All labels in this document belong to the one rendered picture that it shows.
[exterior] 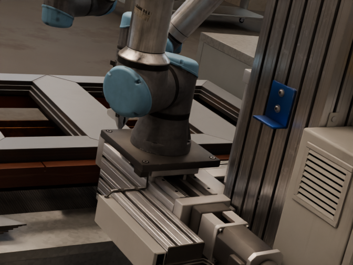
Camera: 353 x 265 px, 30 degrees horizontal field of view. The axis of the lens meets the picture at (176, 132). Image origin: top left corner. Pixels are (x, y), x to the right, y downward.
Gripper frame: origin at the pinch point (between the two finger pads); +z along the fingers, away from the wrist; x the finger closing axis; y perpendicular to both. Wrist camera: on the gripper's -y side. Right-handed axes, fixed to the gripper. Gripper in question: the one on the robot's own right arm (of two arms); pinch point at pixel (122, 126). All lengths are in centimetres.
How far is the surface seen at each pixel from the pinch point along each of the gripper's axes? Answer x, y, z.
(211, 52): -107, 35, -6
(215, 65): -104, 30, -1
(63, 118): -3.4, 27.9, 7.2
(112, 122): -12.5, 13.8, 5.4
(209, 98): -85, 19, 8
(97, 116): -11.9, 19.8, 5.4
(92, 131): 0.6, 11.2, 5.4
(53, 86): -22, 52, 5
